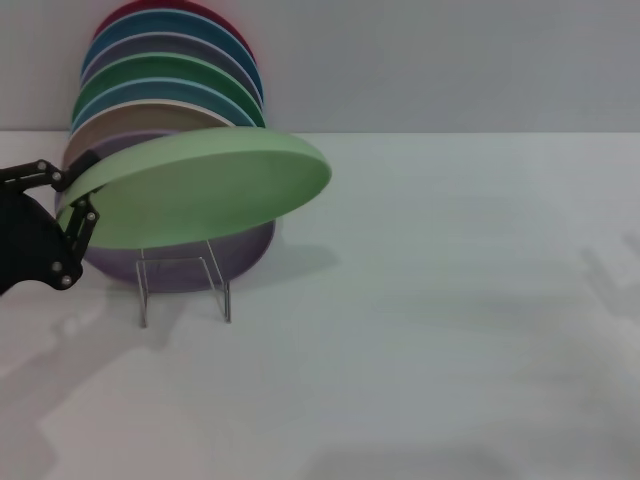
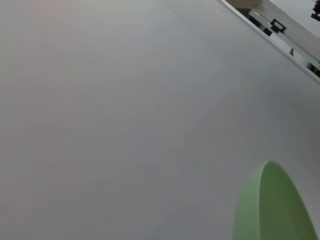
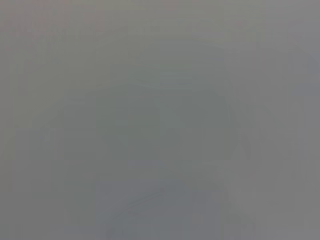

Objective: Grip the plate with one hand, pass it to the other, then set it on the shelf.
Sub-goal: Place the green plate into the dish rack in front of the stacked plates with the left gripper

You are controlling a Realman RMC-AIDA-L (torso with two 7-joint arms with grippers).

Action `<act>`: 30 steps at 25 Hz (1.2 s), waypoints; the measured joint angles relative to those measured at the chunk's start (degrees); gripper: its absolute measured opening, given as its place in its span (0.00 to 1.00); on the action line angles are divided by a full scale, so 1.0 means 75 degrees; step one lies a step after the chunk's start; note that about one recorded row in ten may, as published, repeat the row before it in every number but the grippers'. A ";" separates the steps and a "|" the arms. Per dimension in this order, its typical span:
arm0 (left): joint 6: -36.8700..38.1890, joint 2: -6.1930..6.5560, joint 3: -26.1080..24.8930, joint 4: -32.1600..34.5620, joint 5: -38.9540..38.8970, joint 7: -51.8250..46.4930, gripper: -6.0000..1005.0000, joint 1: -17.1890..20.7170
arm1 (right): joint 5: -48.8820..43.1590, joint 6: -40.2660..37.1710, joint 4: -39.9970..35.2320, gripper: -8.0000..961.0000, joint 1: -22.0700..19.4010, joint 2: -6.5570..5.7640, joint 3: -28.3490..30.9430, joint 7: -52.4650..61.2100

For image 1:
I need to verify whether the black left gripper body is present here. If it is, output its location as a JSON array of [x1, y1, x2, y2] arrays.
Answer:
[[0, 185, 84, 297]]

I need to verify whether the light green plate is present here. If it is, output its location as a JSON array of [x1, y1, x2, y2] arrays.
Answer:
[[55, 125, 333, 250]]

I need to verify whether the beige plate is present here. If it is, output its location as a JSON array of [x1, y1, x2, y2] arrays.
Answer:
[[61, 98, 237, 172]]

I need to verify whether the light blue plate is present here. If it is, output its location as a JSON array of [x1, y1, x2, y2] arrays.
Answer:
[[69, 75, 259, 134]]

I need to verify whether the dark green plate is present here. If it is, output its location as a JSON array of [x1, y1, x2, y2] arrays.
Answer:
[[71, 53, 267, 127]]

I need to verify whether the lavender plate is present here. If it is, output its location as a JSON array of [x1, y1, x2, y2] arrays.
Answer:
[[53, 128, 278, 294]]

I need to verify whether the grey purple plate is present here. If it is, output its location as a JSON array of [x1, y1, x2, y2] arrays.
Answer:
[[79, 32, 262, 97]]

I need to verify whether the teal plate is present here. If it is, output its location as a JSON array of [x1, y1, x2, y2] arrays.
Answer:
[[81, 9, 265, 102]]

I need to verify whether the red plate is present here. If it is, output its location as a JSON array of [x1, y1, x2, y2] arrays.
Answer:
[[93, 0, 258, 67]]

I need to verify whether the clear wire plate rack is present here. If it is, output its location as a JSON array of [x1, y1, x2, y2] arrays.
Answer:
[[135, 239, 234, 330]]

